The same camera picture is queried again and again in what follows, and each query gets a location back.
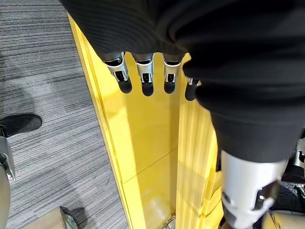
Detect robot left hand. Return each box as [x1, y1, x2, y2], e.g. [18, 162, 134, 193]
[59, 0, 305, 229]

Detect brown cardboard box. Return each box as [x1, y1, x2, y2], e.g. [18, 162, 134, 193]
[22, 206, 77, 229]

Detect robot silver leg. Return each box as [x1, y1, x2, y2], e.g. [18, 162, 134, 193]
[0, 124, 17, 229]

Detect silver metal bracket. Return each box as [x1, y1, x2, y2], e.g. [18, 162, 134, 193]
[292, 138, 305, 168]

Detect robot dark foot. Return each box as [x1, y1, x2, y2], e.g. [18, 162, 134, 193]
[0, 114, 43, 138]

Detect yellow metal shelf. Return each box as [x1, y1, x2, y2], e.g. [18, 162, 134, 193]
[67, 11, 224, 229]

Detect beige rounded object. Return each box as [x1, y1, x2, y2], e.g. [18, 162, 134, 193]
[261, 209, 305, 229]

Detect black textured part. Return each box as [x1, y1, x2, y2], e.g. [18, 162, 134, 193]
[276, 180, 305, 213]

